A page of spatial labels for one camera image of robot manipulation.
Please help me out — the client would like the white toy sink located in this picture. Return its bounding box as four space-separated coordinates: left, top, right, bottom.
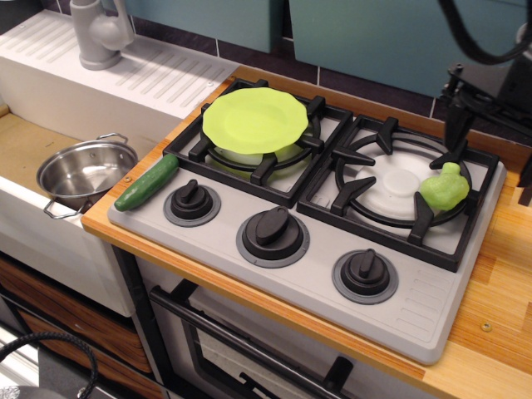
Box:
1 11 236 317

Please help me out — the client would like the black left stove knob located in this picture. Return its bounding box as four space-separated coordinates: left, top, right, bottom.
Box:
164 179 221 228

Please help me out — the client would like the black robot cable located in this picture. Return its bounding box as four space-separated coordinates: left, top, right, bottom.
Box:
436 0 525 66

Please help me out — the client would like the wooden drawer front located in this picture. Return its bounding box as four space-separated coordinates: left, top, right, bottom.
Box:
1 254 165 398

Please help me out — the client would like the grey toy faucet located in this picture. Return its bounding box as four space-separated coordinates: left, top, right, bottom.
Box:
70 0 135 71

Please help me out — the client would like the lime green plastic plate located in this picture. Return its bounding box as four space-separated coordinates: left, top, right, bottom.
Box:
202 87 308 155

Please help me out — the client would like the grey toy stove top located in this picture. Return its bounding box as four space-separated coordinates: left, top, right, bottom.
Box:
106 78 508 367

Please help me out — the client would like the black braided cable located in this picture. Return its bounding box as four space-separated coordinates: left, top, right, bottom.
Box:
0 330 101 399

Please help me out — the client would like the black oven door handle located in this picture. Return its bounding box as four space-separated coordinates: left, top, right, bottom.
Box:
150 287 352 398

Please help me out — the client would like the black middle stove knob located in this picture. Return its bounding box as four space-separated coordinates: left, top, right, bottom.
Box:
236 206 310 268

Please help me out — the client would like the light green toy cauliflower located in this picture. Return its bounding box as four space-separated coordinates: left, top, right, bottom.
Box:
419 162 470 211

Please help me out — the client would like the dark green toy pickle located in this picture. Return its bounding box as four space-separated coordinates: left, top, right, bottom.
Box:
114 154 180 212

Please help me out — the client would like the black burner grate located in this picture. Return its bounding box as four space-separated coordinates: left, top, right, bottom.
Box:
164 79 354 207
297 116 506 273

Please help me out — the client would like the stainless steel pot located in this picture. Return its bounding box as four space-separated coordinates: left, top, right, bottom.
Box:
37 133 138 219

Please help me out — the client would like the black right burner grate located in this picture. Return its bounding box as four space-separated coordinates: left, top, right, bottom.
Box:
297 116 506 273

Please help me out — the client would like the black left burner grate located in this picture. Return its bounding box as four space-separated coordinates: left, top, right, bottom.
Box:
164 79 354 207

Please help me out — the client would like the black stove knob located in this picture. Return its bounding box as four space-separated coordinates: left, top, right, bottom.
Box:
236 206 310 268
332 249 399 305
164 179 221 228

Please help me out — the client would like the white burner cap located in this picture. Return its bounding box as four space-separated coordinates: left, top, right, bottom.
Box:
345 142 443 220
214 144 308 170

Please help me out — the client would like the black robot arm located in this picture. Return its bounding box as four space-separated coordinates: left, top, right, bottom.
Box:
439 1 531 151

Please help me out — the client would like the black right stove knob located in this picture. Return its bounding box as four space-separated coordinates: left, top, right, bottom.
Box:
332 249 399 305

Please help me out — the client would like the white right burner cap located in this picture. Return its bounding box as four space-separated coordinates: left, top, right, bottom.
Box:
345 142 443 220

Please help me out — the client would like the white left burner cap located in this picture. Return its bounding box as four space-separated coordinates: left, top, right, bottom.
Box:
214 144 308 170

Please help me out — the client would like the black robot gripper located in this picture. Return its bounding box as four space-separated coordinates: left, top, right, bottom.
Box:
441 62 531 188

